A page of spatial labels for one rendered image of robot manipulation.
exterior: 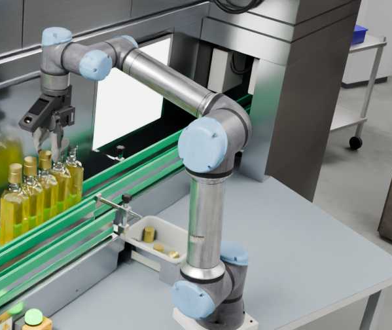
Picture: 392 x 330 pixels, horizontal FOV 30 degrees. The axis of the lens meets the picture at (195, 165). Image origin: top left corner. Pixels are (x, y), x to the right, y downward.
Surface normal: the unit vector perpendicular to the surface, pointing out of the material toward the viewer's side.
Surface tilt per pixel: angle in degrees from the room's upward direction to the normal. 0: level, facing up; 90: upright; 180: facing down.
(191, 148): 82
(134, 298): 0
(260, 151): 90
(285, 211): 0
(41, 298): 90
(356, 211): 0
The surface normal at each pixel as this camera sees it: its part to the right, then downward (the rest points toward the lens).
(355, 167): 0.14, -0.88
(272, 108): -0.52, 0.33
